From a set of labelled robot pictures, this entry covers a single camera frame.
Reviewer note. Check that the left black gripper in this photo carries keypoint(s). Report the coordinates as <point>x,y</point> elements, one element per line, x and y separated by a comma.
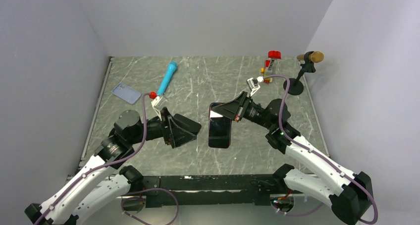
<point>176,132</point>

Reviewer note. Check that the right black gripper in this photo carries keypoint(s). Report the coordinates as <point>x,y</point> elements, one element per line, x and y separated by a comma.
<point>236,109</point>

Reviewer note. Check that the purple phone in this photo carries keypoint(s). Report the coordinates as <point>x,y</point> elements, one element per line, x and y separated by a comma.
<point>219,133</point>

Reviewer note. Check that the lilac phone case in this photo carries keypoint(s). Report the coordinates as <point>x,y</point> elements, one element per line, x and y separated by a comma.
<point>126,93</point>

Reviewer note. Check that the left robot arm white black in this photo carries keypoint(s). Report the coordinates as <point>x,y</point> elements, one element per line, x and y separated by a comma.
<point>103,177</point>

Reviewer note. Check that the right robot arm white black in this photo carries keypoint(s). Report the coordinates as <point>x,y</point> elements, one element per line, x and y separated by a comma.
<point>348,194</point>

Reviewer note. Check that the blue toy microphone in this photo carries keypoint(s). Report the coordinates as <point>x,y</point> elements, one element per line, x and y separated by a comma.
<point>171,68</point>

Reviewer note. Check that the colourful toy brick stack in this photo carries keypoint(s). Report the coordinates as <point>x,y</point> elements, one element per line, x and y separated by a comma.
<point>267,70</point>

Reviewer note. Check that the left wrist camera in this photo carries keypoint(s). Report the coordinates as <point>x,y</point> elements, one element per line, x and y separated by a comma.
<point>158,102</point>

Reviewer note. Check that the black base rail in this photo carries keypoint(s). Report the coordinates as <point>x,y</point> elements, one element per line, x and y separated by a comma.
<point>256,189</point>

